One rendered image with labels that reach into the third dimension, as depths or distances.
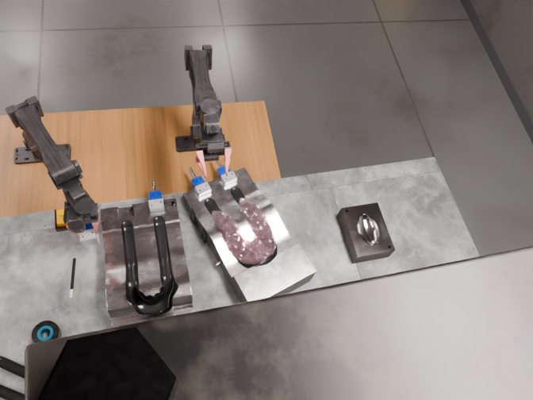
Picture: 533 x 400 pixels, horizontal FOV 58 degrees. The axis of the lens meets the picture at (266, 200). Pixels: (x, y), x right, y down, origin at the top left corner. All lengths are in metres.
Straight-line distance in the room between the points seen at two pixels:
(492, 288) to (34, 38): 3.36
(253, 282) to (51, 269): 0.69
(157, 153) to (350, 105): 1.69
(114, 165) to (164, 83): 1.37
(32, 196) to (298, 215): 0.99
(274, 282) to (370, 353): 1.18
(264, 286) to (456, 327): 1.16
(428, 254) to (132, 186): 1.16
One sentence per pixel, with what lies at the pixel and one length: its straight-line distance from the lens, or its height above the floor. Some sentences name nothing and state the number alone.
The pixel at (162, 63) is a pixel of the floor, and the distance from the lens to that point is 3.36.
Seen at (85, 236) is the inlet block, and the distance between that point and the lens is 1.66.
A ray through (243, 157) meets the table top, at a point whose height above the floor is 0.80.
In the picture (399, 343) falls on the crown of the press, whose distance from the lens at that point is 0.47.
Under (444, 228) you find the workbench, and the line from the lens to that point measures 2.04.
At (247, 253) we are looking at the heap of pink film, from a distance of 1.66.
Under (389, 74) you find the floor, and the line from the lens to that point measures 3.60.
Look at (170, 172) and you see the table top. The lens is 1.91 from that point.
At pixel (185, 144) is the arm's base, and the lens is 1.97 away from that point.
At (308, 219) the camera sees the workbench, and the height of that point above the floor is 0.80.
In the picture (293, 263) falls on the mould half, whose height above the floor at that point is 0.91.
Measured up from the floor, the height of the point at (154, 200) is 0.92.
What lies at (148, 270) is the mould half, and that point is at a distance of 1.63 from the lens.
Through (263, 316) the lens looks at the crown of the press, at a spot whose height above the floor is 2.00.
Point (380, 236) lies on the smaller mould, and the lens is 1.83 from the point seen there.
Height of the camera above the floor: 2.43
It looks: 61 degrees down
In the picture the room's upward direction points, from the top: 15 degrees clockwise
